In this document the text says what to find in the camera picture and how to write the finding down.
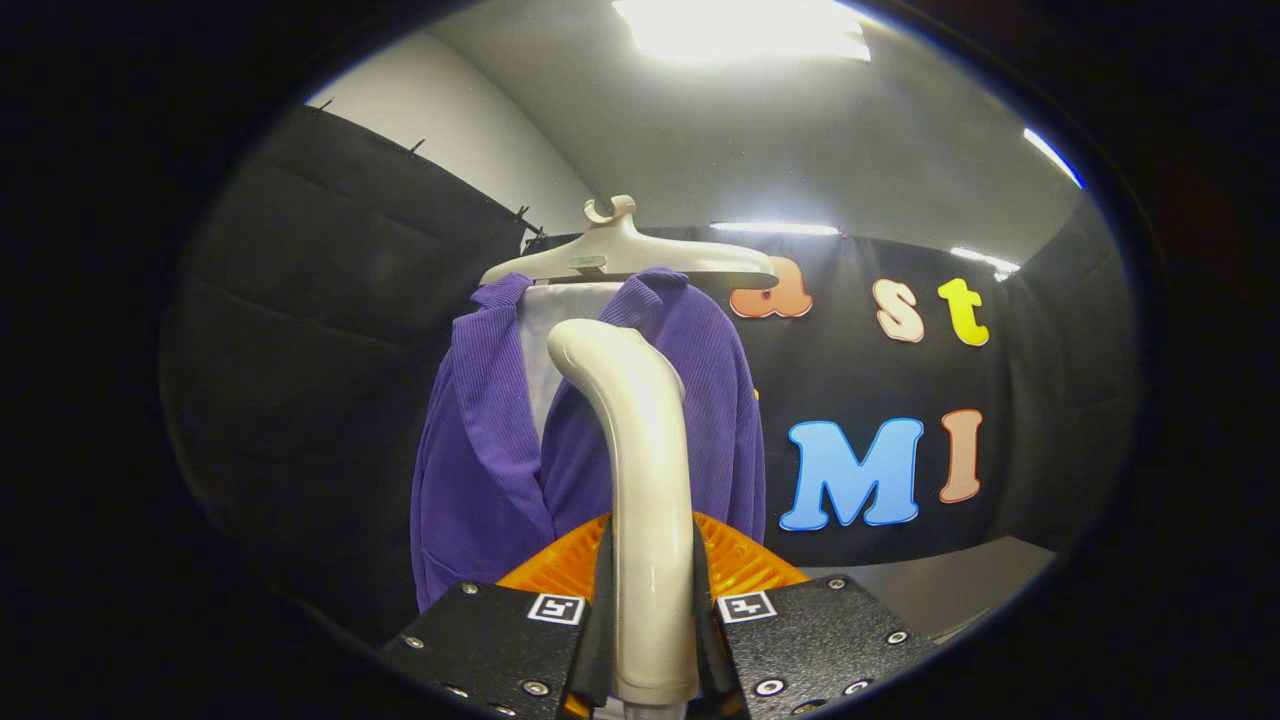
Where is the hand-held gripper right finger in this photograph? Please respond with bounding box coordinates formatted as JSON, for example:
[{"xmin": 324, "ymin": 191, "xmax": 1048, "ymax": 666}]
[{"xmin": 690, "ymin": 511, "xmax": 941, "ymax": 719}]

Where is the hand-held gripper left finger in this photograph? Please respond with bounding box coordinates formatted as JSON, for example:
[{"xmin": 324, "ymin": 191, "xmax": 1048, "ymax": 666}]
[{"xmin": 380, "ymin": 513, "xmax": 616, "ymax": 720}]

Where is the purple jacket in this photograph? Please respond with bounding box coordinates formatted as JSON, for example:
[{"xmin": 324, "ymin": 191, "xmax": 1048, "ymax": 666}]
[{"xmin": 410, "ymin": 267, "xmax": 768, "ymax": 613}]

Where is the white garment steamer handle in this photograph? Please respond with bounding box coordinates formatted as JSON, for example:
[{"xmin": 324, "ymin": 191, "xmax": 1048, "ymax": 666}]
[{"xmin": 546, "ymin": 318, "xmax": 701, "ymax": 706}]

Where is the cream clothes hanger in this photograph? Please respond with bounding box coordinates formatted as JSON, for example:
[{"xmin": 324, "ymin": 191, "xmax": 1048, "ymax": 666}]
[{"xmin": 479, "ymin": 195, "xmax": 780, "ymax": 291}]

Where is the grey cabinet with dark top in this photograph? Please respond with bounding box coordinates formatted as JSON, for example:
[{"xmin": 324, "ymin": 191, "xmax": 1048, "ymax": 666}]
[{"xmin": 800, "ymin": 535, "xmax": 1058, "ymax": 641}]

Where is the white ironing back pad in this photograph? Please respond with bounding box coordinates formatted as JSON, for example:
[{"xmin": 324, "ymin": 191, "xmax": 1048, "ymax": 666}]
[{"xmin": 520, "ymin": 283, "xmax": 626, "ymax": 441}]

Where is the long ceiling light strip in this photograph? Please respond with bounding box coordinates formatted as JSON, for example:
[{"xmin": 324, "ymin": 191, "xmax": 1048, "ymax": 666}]
[{"xmin": 710, "ymin": 221, "xmax": 841, "ymax": 237}]

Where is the small ceiling light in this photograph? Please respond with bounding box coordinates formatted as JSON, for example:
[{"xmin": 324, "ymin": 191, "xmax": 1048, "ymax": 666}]
[{"xmin": 950, "ymin": 246, "xmax": 1021, "ymax": 281}]

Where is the large ceiling light panel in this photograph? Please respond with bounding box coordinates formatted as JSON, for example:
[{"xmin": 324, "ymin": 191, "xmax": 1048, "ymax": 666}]
[{"xmin": 612, "ymin": 0, "xmax": 871, "ymax": 63}]

